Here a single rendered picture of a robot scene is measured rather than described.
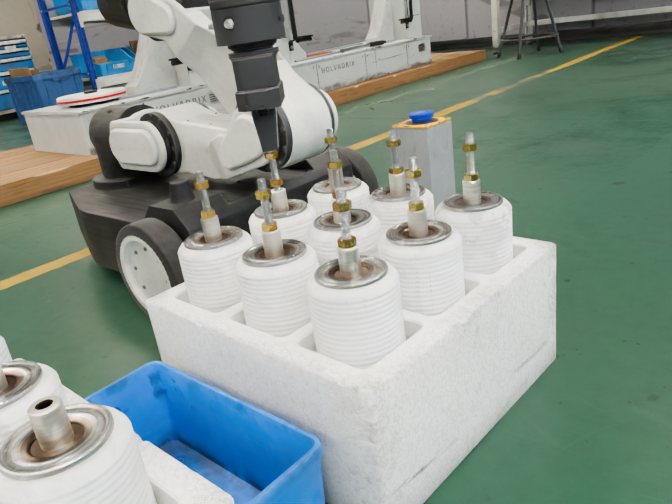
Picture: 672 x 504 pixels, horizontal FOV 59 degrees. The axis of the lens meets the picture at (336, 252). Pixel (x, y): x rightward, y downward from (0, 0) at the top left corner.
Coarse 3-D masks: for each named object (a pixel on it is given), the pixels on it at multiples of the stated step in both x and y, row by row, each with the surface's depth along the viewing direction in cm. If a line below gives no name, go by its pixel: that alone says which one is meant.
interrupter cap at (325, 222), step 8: (352, 208) 79; (320, 216) 78; (328, 216) 78; (352, 216) 77; (360, 216) 76; (368, 216) 76; (320, 224) 75; (328, 224) 75; (336, 224) 75; (352, 224) 74; (360, 224) 73
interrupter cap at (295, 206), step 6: (270, 204) 87; (288, 204) 86; (294, 204) 85; (300, 204) 85; (306, 204) 84; (258, 210) 85; (288, 210) 84; (294, 210) 82; (300, 210) 82; (258, 216) 82; (276, 216) 81; (282, 216) 81; (288, 216) 81
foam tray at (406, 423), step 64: (192, 320) 72; (448, 320) 64; (512, 320) 73; (256, 384) 67; (320, 384) 58; (384, 384) 55; (448, 384) 64; (512, 384) 76; (384, 448) 57; (448, 448) 66
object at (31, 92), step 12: (48, 72) 499; (60, 72) 458; (72, 72) 466; (12, 84) 467; (24, 84) 456; (36, 84) 447; (48, 84) 453; (60, 84) 461; (72, 84) 468; (12, 96) 475; (24, 96) 463; (36, 96) 453; (48, 96) 455; (60, 96) 462; (24, 108) 471; (36, 108) 460; (24, 120) 479
